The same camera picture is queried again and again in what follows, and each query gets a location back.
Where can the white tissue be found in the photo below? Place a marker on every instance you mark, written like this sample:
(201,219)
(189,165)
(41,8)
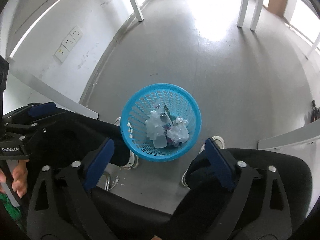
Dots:
(178,133)

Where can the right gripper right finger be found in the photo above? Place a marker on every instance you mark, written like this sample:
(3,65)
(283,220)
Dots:
(257,208)

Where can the white wall socket panel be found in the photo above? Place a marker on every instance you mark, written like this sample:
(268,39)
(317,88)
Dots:
(68,44)

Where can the clear plastic bag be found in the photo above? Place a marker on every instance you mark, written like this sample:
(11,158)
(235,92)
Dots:
(158,123)

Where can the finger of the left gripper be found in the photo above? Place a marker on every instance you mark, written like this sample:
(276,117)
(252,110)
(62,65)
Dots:
(42,109)

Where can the blue plastic trash basket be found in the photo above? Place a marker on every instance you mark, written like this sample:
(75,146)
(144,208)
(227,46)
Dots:
(173,100)

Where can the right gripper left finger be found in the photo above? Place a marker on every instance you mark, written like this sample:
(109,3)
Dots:
(60,205)

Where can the left white shoe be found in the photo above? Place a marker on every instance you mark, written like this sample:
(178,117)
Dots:
(132,160)

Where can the white table leg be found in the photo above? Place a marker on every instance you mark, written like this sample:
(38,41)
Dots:
(137,10)

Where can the left hand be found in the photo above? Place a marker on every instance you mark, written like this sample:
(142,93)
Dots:
(19,175)

